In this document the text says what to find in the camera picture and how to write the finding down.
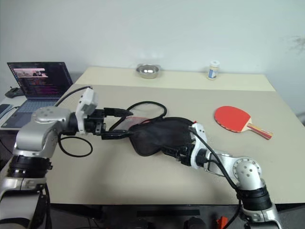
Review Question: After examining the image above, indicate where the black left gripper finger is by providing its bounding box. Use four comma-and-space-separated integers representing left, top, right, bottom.
102, 130, 133, 140
104, 107, 133, 117

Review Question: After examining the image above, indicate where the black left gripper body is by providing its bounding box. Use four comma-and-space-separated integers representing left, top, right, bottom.
84, 108, 107, 136

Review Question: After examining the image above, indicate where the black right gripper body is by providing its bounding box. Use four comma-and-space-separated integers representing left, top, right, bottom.
176, 143, 195, 167

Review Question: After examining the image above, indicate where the black red paddle case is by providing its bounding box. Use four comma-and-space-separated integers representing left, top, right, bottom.
108, 101, 198, 158

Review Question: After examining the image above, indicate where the red table tennis paddle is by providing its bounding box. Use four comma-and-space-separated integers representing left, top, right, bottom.
213, 105, 274, 141

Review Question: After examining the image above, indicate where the steel bowl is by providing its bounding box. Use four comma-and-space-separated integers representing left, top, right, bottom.
135, 63, 161, 79

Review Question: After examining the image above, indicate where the dark rounded shape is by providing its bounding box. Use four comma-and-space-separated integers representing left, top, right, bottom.
183, 217, 205, 229

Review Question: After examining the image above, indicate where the open grey laptop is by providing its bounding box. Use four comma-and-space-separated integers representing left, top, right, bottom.
1, 61, 73, 129

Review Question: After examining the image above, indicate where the orange red clamp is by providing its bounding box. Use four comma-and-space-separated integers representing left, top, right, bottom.
216, 216, 227, 229

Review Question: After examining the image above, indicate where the black handheld controller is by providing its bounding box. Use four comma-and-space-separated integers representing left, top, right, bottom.
4, 86, 25, 99

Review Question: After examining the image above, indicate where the small white bottle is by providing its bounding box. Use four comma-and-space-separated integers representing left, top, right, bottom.
206, 60, 220, 81

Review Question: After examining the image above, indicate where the dark smartphone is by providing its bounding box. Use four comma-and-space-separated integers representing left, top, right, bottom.
0, 104, 12, 120

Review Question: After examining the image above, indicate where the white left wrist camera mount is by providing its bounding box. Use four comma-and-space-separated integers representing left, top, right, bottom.
75, 87, 99, 134

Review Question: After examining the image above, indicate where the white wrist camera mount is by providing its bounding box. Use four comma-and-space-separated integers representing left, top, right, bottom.
75, 87, 99, 134
189, 123, 208, 170

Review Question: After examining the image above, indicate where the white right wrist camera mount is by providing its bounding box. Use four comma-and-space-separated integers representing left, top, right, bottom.
189, 123, 208, 170

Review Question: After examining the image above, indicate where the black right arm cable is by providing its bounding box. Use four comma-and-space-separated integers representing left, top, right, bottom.
189, 126, 246, 229

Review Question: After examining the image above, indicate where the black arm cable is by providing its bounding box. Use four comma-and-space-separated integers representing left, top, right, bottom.
189, 126, 246, 229
54, 85, 93, 158

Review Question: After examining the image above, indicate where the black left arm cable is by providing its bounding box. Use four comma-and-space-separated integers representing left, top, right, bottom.
54, 85, 93, 158

